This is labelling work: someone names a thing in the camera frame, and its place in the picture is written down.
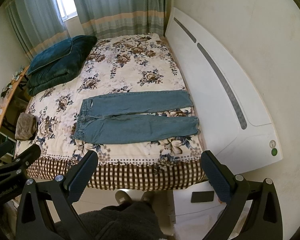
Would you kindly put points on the brown folded cloth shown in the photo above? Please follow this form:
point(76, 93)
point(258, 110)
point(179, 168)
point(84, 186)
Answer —
point(26, 126)

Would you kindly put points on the grey slipper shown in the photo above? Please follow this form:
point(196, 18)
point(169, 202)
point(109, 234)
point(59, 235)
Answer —
point(148, 196)
point(122, 197)

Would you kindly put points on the white bedside cabinet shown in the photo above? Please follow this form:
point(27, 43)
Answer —
point(194, 220)

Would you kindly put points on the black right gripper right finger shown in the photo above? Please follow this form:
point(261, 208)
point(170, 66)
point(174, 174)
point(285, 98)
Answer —
point(264, 219)

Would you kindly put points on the teal striped curtain right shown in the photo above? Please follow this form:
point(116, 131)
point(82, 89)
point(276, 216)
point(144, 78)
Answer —
point(113, 18)

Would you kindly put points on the dark teal folded quilt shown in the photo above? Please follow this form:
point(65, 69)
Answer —
point(59, 64)

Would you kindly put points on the teal striped curtain left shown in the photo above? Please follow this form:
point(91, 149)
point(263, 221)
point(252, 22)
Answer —
point(37, 24)

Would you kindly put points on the grey slipper left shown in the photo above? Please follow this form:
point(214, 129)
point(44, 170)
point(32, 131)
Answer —
point(122, 197)

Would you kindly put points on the blue denim jeans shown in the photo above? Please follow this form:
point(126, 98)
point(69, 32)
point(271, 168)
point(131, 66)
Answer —
point(126, 118)

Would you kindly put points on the grey slipper right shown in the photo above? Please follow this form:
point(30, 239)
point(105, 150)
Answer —
point(148, 196)

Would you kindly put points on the black phone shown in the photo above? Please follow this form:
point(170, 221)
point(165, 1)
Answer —
point(202, 196)

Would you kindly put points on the wooden side desk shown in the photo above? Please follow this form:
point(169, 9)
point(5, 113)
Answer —
point(10, 93)

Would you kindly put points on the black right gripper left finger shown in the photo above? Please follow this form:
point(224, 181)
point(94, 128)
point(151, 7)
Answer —
point(34, 220)

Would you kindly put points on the white bed headboard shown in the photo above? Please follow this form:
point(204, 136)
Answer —
point(234, 121)

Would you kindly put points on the floral fleece bed blanket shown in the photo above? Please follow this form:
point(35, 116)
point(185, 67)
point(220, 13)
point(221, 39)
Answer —
point(133, 63)

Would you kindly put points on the teal striped curtain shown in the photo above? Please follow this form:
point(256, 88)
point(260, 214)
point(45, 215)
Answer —
point(113, 18)
point(37, 24)

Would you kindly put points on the dark fuzzy trousers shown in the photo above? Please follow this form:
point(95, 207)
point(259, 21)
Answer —
point(135, 220)

